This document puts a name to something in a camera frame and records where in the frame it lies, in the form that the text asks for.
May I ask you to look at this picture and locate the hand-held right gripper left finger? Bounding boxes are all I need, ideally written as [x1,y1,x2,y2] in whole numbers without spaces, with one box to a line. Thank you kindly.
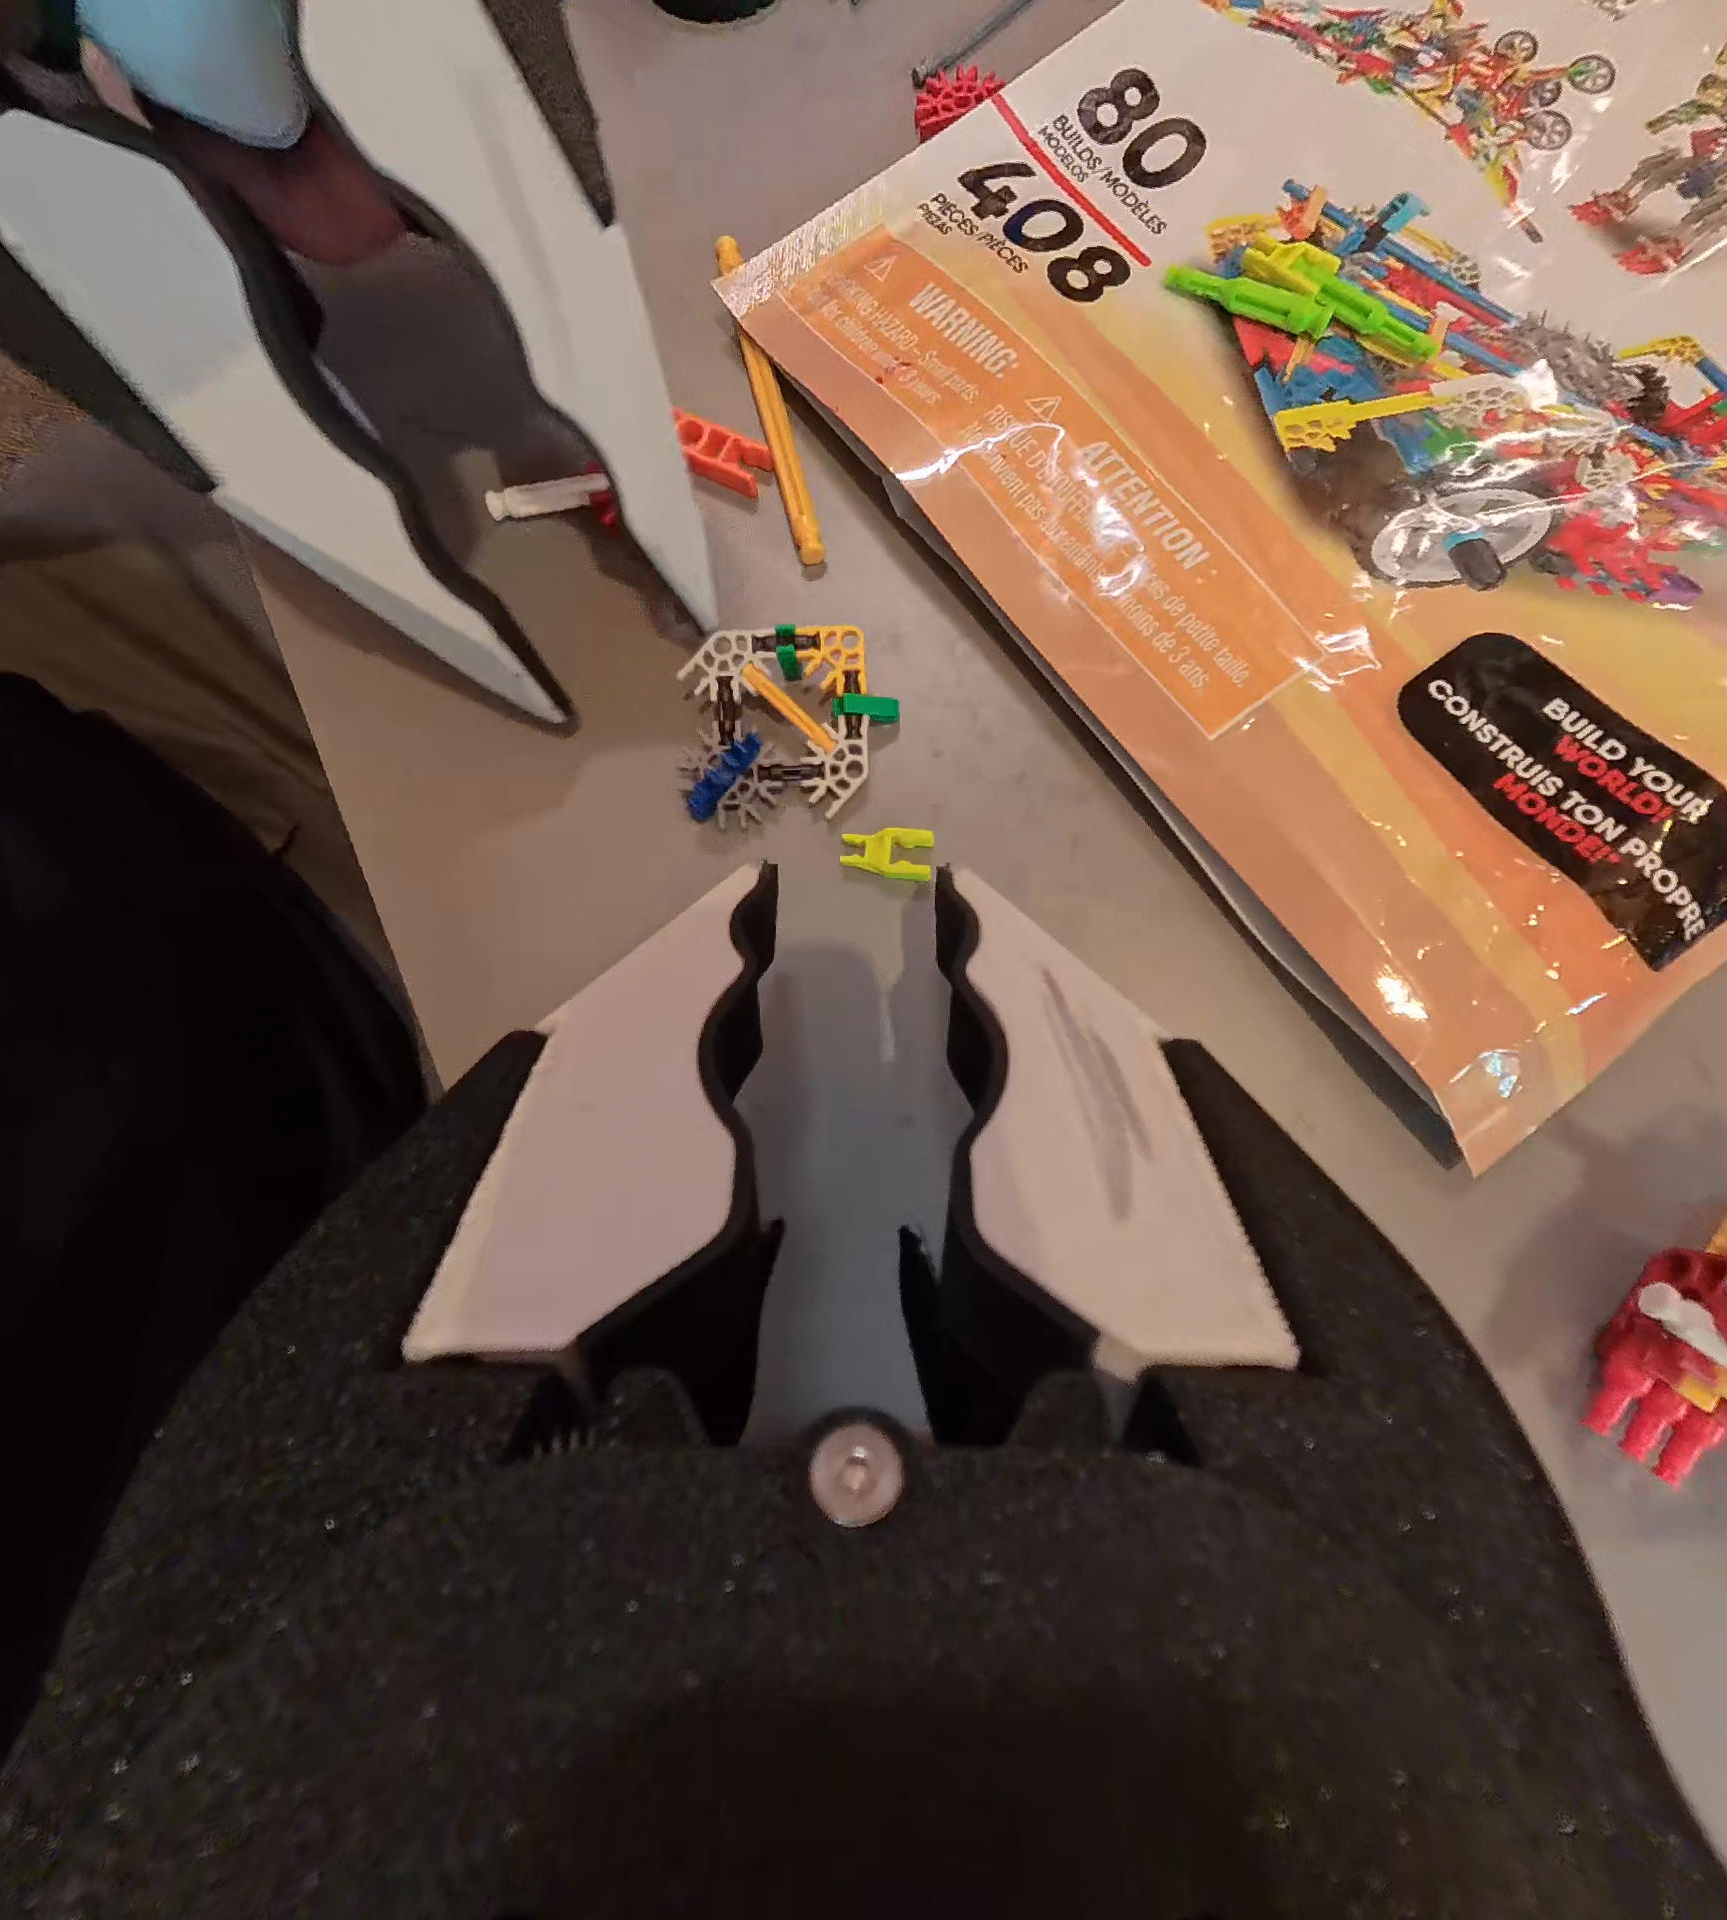
[402,858,781,1443]

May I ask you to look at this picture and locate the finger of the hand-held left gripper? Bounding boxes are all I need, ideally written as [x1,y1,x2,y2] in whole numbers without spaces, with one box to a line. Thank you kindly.
[296,0,726,636]
[0,104,578,734]

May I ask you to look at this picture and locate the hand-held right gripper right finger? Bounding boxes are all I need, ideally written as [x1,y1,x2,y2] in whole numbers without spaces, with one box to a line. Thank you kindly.
[929,867,1303,1443]

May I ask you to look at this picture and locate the small multicolour toy assembly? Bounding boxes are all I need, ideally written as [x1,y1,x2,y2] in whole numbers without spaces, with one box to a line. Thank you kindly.
[678,618,901,829]

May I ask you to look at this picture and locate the orange ladder connector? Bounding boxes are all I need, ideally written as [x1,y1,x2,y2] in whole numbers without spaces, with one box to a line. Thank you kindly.
[672,408,775,500]

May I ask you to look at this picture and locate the long yellow rod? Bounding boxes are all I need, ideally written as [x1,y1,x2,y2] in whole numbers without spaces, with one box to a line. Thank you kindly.
[714,235,827,571]

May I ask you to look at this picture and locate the red half-round connector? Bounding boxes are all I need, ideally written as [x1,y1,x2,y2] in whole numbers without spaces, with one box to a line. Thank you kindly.
[911,66,1007,144]

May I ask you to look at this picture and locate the person's black top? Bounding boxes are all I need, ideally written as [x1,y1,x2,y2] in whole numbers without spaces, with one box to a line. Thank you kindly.
[0,674,430,1802]

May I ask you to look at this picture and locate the thin grey rod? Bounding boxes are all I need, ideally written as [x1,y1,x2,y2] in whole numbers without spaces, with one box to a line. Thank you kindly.
[911,0,1045,84]

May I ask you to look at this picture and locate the red yellow connector toy assembly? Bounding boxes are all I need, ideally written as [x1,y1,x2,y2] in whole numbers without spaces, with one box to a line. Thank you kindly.
[1583,1200,1727,1488]

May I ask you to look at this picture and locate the construction toy set plastic bag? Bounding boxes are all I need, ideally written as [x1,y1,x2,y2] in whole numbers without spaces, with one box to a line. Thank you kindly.
[714,0,1727,1177]

